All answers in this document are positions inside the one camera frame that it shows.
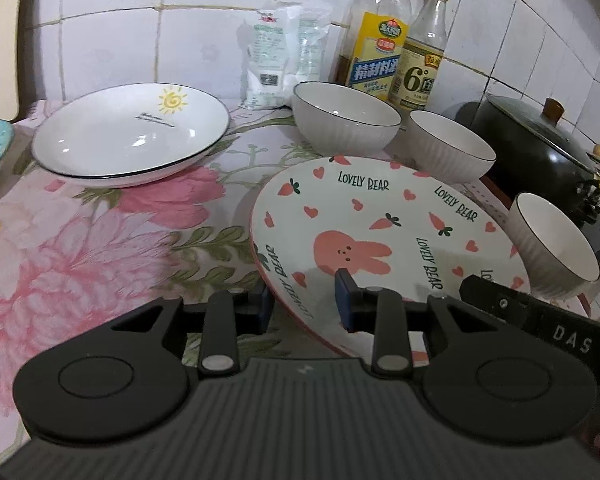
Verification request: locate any pink rabbit patterned plate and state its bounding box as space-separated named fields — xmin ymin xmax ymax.
xmin=249 ymin=156 xmax=530 ymax=360

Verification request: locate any white plate with sun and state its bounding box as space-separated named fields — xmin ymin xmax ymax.
xmin=31 ymin=84 xmax=230 ymax=188

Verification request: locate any floral tablecloth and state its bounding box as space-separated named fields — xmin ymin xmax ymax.
xmin=0 ymin=97 xmax=600 ymax=466

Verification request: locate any large white ribbed bowl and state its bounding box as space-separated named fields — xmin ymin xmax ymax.
xmin=291 ymin=81 xmax=402 ymax=156

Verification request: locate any black pot with lid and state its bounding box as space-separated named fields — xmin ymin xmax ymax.
xmin=456 ymin=93 xmax=600 ymax=226

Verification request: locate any yellow cap vinegar bottle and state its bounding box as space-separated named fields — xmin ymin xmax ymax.
xmin=388 ymin=0 xmax=448 ymax=118

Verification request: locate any white plastic seasoning bag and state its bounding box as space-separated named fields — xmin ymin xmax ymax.
xmin=238 ymin=0 xmax=332 ymax=110

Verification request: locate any yellow label cooking wine bottle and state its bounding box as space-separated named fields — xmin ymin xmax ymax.
xmin=335 ymin=0 xmax=412 ymax=101

